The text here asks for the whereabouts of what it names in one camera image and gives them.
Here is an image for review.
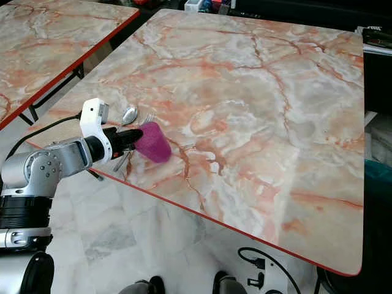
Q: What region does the purple plastic cup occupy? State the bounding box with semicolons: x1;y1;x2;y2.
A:
135;121;173;164

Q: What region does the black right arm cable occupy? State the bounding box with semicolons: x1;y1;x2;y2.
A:
238;247;305;294

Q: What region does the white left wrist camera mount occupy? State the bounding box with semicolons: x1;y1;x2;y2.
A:
80;97;115;165

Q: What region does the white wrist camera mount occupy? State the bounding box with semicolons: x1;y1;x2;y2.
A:
80;97;115;165
245;254;284;294

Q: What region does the white and blue box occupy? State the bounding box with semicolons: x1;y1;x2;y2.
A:
184;0;214;13

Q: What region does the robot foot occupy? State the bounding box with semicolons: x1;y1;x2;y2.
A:
213;270;249;294
118;276;167;294

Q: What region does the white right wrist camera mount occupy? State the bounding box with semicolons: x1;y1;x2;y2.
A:
245;254;284;294

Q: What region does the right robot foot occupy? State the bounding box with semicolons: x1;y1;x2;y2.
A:
213;270;249;294

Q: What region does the small marble-pattern table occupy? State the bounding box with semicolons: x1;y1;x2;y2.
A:
0;0;140;130

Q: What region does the silver metal spoon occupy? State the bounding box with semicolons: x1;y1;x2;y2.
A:
112;107;140;173

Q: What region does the black cabinet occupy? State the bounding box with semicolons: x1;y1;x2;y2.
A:
230;0;392;30

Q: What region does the large marble-pattern table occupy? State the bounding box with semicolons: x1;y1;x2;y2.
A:
26;8;366;277

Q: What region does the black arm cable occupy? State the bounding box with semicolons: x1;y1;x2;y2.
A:
7;113;84;161
238;247;305;294

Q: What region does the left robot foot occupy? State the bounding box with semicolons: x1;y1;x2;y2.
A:
118;276;167;294

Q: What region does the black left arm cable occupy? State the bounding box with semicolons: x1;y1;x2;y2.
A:
7;113;84;161

